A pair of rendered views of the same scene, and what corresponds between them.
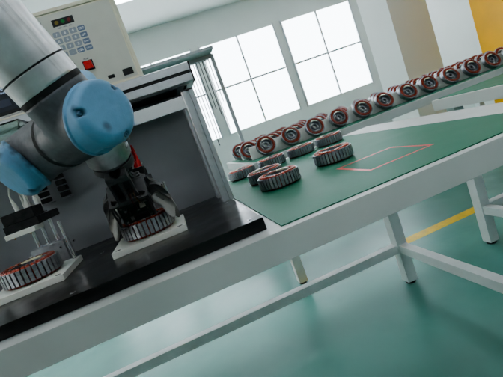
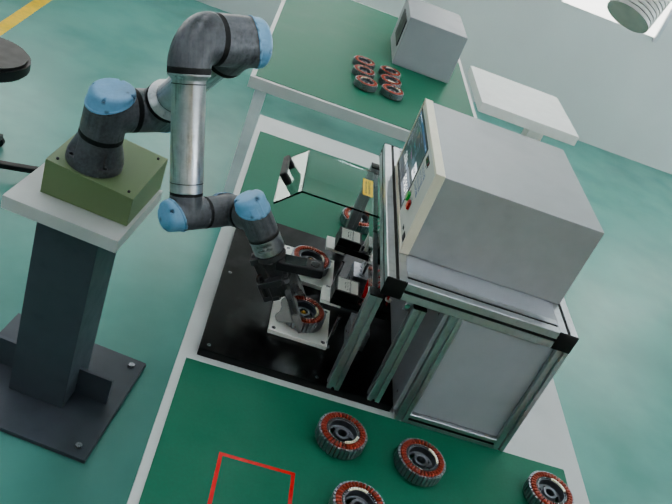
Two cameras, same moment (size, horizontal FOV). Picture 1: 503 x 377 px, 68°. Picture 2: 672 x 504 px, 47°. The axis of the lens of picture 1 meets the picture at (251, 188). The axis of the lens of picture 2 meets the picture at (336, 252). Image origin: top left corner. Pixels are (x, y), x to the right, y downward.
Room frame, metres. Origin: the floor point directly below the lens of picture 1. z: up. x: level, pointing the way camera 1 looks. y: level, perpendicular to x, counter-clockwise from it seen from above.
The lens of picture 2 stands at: (0.82, -1.33, 1.93)
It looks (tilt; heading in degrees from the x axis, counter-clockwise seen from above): 31 degrees down; 91
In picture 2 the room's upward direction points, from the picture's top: 23 degrees clockwise
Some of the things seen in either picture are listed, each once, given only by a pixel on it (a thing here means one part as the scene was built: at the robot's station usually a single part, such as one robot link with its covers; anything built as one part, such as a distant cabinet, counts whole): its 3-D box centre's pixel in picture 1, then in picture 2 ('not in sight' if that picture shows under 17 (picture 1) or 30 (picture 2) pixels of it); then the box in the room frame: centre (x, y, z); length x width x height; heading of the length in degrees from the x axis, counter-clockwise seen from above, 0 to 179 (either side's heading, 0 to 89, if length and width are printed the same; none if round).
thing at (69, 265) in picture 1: (37, 280); (307, 268); (0.74, 0.47, 0.78); 0.15 x 0.15 x 0.01; 10
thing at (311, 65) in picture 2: not in sight; (349, 115); (0.54, 2.73, 0.37); 1.85 x 1.10 x 0.75; 100
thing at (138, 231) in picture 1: (147, 224); (302, 313); (0.78, 0.23, 0.80); 0.11 x 0.11 x 0.04
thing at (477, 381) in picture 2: not in sight; (477, 383); (1.21, 0.10, 0.91); 0.28 x 0.03 x 0.32; 10
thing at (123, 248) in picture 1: (152, 234); (299, 321); (0.78, 0.23, 0.78); 0.15 x 0.15 x 0.01; 10
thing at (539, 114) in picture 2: not in sight; (493, 155); (1.17, 1.35, 0.98); 0.37 x 0.35 x 0.46; 100
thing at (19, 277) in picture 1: (31, 269); (310, 261); (0.74, 0.47, 0.80); 0.11 x 0.11 x 0.04
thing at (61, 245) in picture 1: (54, 253); (358, 278); (0.88, 0.50, 0.80); 0.07 x 0.05 x 0.06; 100
